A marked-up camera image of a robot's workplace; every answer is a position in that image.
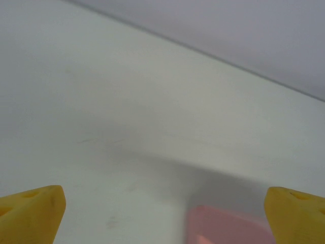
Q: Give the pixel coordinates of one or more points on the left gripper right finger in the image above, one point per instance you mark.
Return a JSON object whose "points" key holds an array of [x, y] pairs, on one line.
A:
{"points": [[299, 218]]}

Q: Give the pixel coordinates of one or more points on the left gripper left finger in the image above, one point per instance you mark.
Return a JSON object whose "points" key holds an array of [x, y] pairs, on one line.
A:
{"points": [[30, 216]]}

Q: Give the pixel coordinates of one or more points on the pink cloth garment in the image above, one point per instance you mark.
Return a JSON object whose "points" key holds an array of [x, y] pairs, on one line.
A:
{"points": [[223, 226]]}

